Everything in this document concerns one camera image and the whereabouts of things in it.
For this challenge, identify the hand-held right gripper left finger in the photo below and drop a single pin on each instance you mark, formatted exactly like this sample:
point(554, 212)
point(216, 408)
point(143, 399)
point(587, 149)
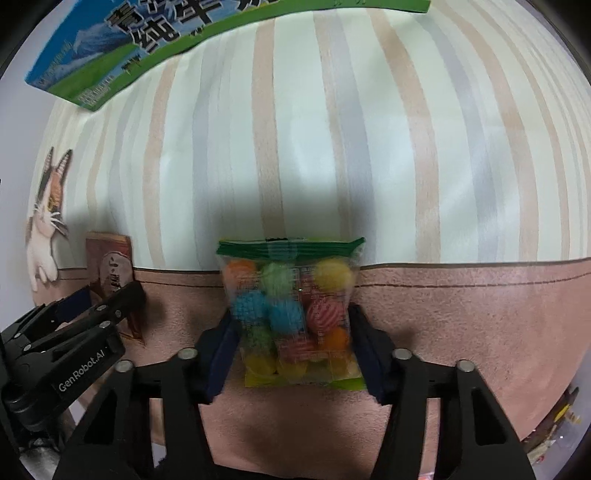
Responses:
point(224, 355)

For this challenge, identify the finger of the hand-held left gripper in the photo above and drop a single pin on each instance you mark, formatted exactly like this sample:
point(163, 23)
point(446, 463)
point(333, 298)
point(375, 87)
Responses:
point(76, 300)
point(124, 300)

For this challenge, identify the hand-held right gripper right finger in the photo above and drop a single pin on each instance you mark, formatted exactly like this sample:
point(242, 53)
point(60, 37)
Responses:
point(369, 355)

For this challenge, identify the brown snack packet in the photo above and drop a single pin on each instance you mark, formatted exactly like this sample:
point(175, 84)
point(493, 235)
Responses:
point(111, 258)

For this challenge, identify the bag of colourful candy balls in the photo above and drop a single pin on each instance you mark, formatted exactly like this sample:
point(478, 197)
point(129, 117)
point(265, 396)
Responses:
point(286, 300)

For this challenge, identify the cardboard box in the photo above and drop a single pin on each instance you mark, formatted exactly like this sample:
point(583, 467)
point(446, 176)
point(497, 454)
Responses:
point(138, 50)

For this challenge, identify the dark printed packet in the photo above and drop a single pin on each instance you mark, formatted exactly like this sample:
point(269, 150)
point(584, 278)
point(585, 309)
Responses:
point(565, 410)

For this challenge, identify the striped cream blanket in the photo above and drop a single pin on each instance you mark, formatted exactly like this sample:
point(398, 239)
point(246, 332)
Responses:
point(369, 138)

